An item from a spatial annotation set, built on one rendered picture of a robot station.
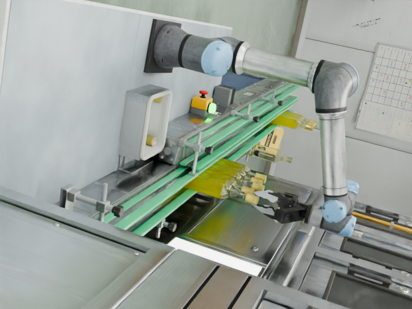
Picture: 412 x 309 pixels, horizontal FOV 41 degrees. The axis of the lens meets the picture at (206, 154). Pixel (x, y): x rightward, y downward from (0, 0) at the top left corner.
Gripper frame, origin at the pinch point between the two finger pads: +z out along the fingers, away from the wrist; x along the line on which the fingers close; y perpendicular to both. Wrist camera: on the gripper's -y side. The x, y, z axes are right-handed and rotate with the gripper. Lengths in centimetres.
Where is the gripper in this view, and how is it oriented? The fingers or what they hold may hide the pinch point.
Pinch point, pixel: (255, 199)
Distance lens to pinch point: 200.9
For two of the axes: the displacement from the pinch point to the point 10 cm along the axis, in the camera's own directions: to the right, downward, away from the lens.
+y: 3.6, -2.4, 9.0
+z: -9.2, -2.7, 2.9
